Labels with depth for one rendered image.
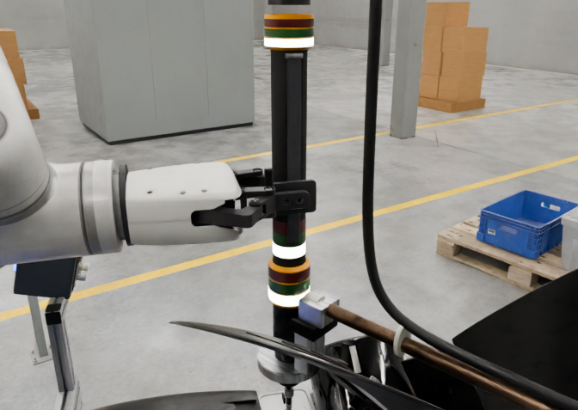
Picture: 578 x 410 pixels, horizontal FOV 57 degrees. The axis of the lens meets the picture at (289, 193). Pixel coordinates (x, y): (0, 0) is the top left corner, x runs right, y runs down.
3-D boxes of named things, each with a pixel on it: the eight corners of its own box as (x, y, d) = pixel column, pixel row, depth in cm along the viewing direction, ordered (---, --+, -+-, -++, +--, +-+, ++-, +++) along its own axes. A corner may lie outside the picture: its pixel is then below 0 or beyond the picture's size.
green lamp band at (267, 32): (323, 35, 47) (323, 27, 47) (291, 38, 44) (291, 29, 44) (286, 33, 50) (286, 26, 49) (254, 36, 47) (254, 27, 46)
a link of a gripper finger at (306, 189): (245, 216, 49) (314, 209, 51) (250, 229, 47) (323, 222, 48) (243, 184, 48) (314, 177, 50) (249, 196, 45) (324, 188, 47)
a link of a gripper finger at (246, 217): (169, 213, 48) (218, 197, 51) (222, 239, 43) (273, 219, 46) (168, 201, 47) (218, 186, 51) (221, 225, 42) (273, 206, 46)
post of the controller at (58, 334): (74, 390, 112) (59, 310, 105) (58, 393, 111) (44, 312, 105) (76, 381, 115) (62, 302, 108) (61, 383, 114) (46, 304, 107)
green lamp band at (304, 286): (318, 284, 56) (318, 272, 55) (291, 300, 52) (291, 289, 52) (287, 270, 58) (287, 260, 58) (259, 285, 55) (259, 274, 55)
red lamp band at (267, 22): (323, 26, 47) (323, 17, 46) (291, 28, 44) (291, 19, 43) (286, 25, 49) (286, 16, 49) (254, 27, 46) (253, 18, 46)
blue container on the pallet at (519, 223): (577, 235, 357) (583, 204, 349) (534, 261, 320) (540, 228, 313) (519, 217, 386) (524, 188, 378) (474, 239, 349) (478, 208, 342)
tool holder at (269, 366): (348, 369, 58) (352, 290, 54) (307, 403, 53) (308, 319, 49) (286, 336, 63) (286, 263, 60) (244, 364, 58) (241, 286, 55)
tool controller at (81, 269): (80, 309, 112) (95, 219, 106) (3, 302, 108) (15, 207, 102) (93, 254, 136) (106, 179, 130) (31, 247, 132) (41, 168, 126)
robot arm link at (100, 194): (101, 230, 53) (132, 227, 54) (91, 272, 45) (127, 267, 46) (89, 149, 50) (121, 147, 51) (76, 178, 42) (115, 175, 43)
